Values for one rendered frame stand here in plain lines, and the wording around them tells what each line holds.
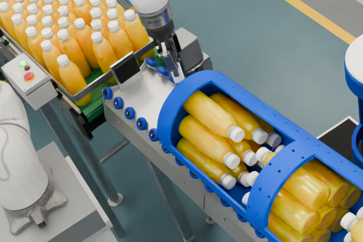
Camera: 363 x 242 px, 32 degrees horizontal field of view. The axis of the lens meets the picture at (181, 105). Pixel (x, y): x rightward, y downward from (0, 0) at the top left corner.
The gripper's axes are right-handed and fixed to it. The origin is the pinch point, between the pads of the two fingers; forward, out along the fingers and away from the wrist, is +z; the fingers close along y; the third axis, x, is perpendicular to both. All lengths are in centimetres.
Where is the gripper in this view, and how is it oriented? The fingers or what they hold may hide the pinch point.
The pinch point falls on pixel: (176, 73)
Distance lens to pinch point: 183.2
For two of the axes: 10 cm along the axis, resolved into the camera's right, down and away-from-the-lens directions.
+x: 9.7, -1.8, -1.8
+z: 2.5, 6.7, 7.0
